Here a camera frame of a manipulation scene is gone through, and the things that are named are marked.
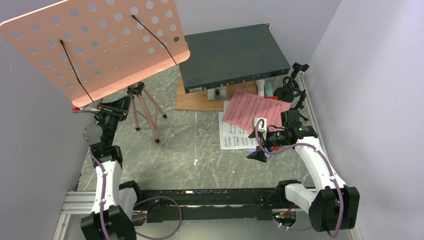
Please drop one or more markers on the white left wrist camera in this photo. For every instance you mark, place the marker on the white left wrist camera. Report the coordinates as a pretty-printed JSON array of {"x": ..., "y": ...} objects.
[{"x": 85, "y": 109}]

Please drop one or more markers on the lavender sheet music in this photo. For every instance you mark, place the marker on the lavender sheet music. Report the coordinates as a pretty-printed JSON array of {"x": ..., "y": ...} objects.
[{"x": 251, "y": 150}]

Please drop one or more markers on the grey unit support bracket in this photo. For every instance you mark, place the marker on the grey unit support bracket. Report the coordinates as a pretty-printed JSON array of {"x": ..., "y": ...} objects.
[{"x": 217, "y": 93}]

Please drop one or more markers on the pink sheet music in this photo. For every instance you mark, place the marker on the pink sheet music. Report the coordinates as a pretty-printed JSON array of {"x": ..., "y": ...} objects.
[{"x": 244, "y": 107}]

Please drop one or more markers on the mint green microphone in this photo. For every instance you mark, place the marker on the mint green microphone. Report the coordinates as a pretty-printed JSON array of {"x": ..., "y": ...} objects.
[{"x": 268, "y": 90}]

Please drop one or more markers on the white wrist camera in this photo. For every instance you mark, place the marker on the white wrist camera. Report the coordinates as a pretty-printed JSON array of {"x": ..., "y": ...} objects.
[
  {"x": 260, "y": 124},
  {"x": 85, "y": 109}
]

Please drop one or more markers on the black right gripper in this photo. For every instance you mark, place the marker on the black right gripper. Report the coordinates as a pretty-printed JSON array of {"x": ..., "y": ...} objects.
[{"x": 258, "y": 155}]

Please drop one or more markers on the wooden board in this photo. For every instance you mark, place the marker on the wooden board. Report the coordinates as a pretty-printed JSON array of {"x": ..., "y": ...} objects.
[{"x": 198, "y": 101}]

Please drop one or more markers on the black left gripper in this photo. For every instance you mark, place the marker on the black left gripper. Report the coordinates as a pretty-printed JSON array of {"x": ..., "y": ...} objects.
[{"x": 118, "y": 108}]

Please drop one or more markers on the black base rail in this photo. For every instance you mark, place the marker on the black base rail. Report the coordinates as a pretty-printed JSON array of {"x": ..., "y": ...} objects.
[{"x": 162, "y": 205}]

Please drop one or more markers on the white microphone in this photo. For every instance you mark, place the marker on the white microphone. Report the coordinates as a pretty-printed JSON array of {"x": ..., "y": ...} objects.
[{"x": 260, "y": 85}]

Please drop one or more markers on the dark rack-mount audio unit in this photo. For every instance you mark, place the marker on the dark rack-mount audio unit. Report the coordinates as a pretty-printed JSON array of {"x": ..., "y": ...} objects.
[{"x": 231, "y": 56}]

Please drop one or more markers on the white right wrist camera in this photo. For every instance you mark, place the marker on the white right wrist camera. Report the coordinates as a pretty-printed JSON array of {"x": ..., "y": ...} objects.
[{"x": 260, "y": 124}]

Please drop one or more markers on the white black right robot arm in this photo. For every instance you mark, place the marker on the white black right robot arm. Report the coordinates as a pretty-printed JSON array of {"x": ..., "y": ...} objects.
[{"x": 333, "y": 205}]

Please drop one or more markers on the white sheet music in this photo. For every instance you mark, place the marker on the white sheet music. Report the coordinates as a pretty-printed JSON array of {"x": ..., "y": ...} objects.
[{"x": 231, "y": 136}]

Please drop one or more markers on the black tripod mic stand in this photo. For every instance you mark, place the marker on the black tripod mic stand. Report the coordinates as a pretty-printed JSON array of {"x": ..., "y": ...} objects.
[{"x": 292, "y": 91}]

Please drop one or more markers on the black round-base mic stand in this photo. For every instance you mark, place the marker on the black round-base mic stand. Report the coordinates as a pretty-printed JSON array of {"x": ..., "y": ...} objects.
[{"x": 297, "y": 68}]

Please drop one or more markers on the pink music stand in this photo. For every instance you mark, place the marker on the pink music stand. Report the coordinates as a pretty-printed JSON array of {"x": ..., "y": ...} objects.
[{"x": 93, "y": 48}]

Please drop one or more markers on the red sheet music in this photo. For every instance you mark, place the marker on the red sheet music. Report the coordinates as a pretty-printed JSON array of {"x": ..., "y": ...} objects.
[{"x": 271, "y": 97}]

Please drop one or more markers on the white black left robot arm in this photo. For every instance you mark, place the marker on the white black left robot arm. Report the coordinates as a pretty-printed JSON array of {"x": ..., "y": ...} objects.
[{"x": 110, "y": 215}]

